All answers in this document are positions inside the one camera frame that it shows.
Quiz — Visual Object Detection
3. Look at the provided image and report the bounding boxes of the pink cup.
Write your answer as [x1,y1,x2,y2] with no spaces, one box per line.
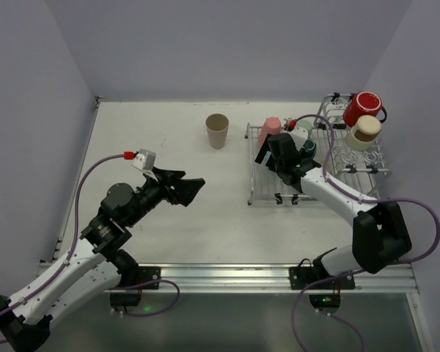
[258,117,282,147]

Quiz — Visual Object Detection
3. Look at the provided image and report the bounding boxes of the beige tall cup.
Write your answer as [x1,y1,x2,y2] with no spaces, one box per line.
[205,114,229,150]

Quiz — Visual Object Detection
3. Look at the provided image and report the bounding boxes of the cream brown mug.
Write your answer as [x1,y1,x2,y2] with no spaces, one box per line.
[345,115,382,152]

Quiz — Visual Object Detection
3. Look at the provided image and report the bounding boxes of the red mug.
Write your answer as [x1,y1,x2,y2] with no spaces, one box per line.
[342,91,388,127]

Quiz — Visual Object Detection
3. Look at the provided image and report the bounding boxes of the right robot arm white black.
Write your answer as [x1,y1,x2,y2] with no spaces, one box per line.
[255,133,412,280]

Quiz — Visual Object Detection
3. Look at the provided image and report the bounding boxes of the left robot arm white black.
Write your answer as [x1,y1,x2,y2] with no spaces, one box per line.
[0,168,205,351]

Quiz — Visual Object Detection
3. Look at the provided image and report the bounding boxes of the dark teal mug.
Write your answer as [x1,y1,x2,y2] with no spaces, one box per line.
[300,139,317,159]

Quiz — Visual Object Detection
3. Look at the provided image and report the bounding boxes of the light green cup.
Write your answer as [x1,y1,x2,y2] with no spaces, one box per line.
[297,120,313,134]

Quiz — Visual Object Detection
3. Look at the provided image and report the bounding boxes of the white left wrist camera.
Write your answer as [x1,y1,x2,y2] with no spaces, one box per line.
[132,149,156,175]

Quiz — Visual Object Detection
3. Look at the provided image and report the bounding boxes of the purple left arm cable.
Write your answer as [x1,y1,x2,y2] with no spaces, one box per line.
[0,150,180,345]

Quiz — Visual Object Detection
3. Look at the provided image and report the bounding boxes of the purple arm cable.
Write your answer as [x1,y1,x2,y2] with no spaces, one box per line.
[291,114,440,352]
[0,150,180,345]

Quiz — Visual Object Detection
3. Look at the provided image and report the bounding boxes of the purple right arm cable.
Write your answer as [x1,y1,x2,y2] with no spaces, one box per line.
[291,114,440,352]

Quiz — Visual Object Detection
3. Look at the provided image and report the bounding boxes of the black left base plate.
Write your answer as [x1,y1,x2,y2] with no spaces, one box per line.
[136,265,161,290]

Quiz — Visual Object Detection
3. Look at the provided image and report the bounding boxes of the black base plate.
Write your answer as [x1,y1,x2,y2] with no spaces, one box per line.
[136,265,161,290]
[288,258,356,290]

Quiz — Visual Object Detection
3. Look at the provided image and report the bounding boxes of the metal wire dish rack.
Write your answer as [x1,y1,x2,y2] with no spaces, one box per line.
[245,92,391,205]

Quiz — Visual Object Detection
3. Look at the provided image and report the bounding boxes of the aluminium rail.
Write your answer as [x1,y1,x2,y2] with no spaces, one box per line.
[36,262,415,294]

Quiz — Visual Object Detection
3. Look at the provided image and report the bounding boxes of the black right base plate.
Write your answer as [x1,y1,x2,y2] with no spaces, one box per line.
[288,258,356,290]

